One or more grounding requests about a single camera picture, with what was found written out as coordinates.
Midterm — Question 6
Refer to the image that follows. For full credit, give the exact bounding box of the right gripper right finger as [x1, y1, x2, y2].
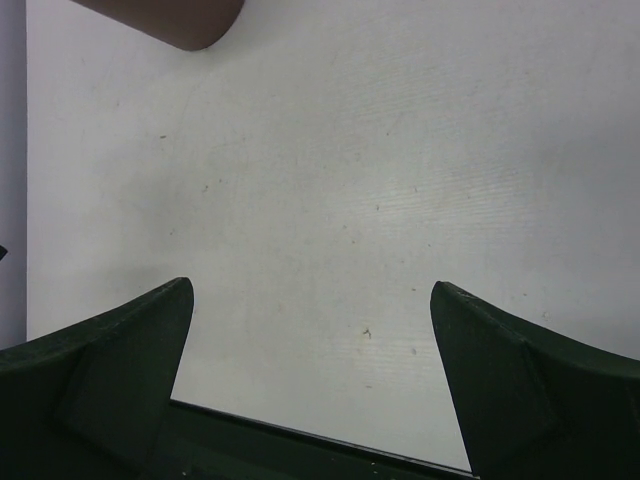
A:
[430, 282, 639, 479]

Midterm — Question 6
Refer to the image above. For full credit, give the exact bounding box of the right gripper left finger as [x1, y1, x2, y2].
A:
[1, 277, 194, 479]

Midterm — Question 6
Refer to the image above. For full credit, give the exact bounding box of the brown plastic waste bin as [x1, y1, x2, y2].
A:
[75, 0, 245, 51]

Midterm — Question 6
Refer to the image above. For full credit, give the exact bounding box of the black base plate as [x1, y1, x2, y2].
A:
[141, 400, 473, 479]

